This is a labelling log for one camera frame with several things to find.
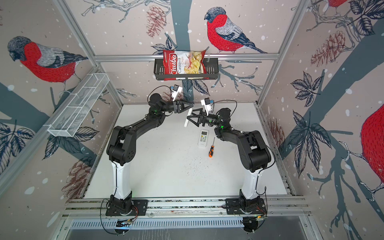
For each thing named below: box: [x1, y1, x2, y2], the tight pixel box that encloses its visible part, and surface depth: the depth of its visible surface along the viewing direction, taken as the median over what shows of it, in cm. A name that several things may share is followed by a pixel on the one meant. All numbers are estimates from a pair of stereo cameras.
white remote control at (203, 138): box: [197, 129, 209, 148], surface depth 100 cm
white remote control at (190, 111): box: [184, 107, 194, 128], surface depth 79 cm
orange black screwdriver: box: [208, 137, 215, 158], surface depth 94 cm
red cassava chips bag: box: [163, 50, 209, 81], surface depth 89 cm
